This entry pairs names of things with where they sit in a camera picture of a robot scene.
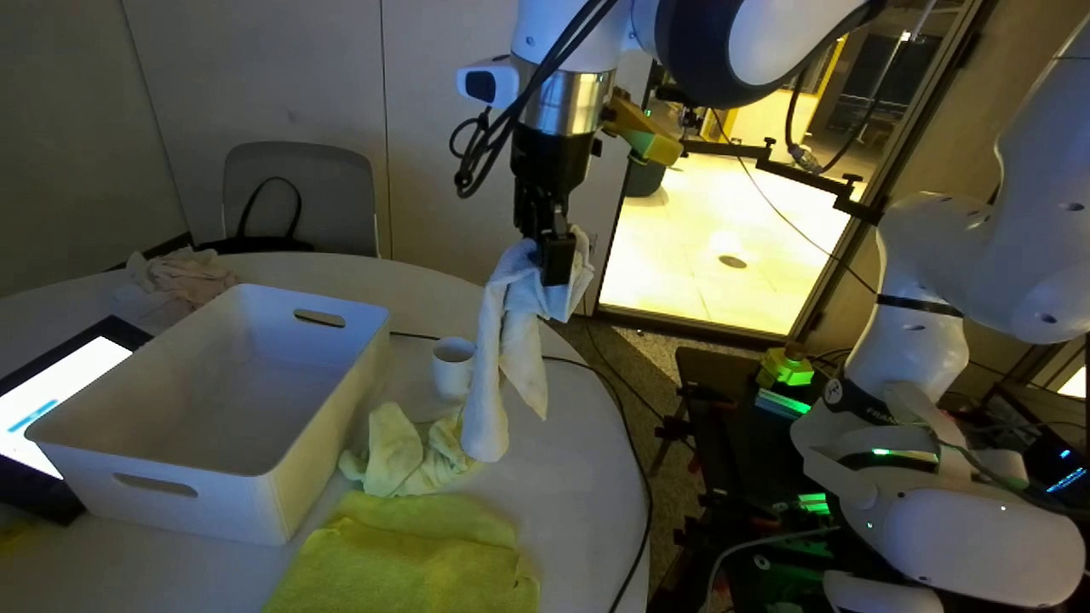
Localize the black robot wrist cable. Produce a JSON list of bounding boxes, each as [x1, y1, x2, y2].
[[451, 0, 624, 203]]

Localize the pink crumpled cloth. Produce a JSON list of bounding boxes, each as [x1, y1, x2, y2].
[[120, 245, 249, 309]]

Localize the small pale yellow cloth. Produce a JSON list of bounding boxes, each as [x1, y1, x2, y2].
[[336, 398, 486, 499]]

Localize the yellow-green microfiber towel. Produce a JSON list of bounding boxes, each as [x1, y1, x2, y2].
[[266, 487, 546, 613]]

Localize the white plastic box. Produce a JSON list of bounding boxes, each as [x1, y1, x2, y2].
[[23, 283, 395, 549]]

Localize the tablet device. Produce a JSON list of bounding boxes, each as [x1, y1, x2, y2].
[[0, 312, 157, 527]]

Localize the black equipment cart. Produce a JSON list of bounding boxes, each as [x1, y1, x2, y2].
[[651, 344, 880, 613]]

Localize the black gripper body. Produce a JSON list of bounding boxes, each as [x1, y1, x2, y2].
[[509, 124, 600, 245]]

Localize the black bag with strap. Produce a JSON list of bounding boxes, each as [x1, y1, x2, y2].
[[184, 172, 318, 260]]

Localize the white mug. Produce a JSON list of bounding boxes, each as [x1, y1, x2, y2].
[[425, 338, 479, 401]]

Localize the black camera stand clamp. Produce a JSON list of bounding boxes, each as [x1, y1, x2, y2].
[[754, 132, 890, 225]]

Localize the grey chair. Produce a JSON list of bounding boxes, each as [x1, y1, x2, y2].
[[218, 138, 381, 260]]

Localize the white cloth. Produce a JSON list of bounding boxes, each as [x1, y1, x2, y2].
[[457, 225, 600, 465]]

